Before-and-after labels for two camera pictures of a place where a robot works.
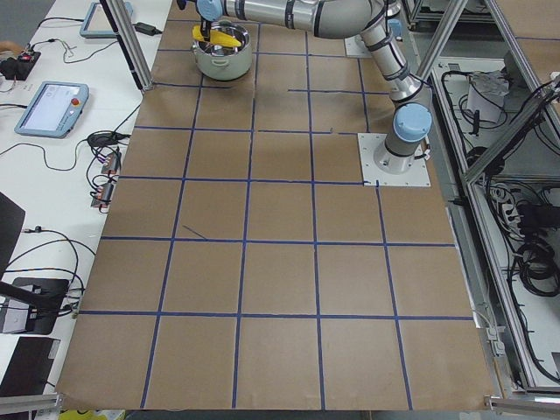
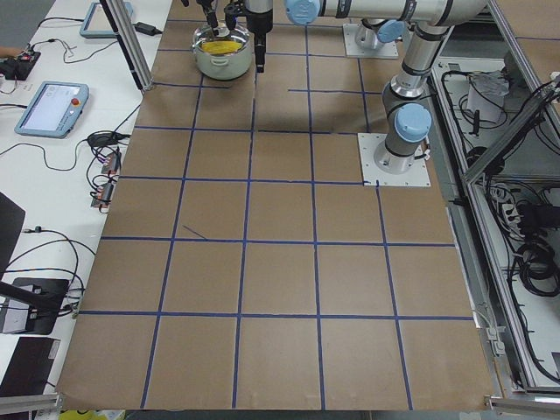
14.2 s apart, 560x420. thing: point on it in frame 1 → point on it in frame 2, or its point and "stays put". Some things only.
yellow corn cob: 215,37 → 220,46
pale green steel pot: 220,62 stays put
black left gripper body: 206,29 → 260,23
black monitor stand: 43,296 stays put
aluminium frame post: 130,40 stays put
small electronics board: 102,196 stays put
